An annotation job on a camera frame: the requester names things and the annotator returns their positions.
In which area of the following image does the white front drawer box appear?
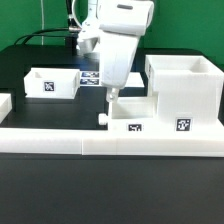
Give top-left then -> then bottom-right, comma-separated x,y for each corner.
98,96 -> 157,132

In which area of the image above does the white U-shaped border fence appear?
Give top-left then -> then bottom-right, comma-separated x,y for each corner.
0,93 -> 224,157

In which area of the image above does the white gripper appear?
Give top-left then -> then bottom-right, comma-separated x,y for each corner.
99,32 -> 139,102

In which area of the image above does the white drawer cabinet frame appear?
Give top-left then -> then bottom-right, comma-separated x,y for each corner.
145,55 -> 224,131

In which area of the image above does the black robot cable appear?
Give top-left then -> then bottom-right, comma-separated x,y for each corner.
13,0 -> 82,46

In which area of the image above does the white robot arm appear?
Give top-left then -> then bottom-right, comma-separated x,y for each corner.
77,0 -> 154,102

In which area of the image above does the black cable connector block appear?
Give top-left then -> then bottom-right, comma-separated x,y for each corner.
65,36 -> 77,55

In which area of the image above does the white fiducial marker sheet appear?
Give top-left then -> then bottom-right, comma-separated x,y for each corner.
80,71 -> 144,88

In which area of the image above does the white drawer box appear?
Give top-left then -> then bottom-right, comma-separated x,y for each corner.
98,96 -> 157,132
24,68 -> 80,99

